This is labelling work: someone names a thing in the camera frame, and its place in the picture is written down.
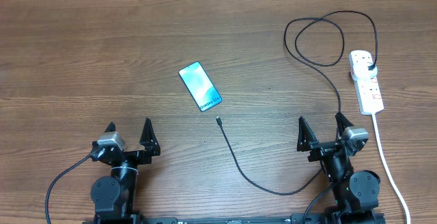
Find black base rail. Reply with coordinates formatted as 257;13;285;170
82;214;386;224

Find Samsung Galaxy smartphone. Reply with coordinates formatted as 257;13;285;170
179;61;223;112

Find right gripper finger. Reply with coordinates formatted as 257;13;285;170
335;112;353;135
296;116;319;152

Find white power strip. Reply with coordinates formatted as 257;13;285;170
348;50;384;115

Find white power strip cord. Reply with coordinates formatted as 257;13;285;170
371;112;412;224

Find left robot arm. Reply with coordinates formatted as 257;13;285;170
90;118;160;224

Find white charger plug adapter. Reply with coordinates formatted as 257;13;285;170
350;62;378;81

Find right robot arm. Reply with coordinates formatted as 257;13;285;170
297;112;385;223

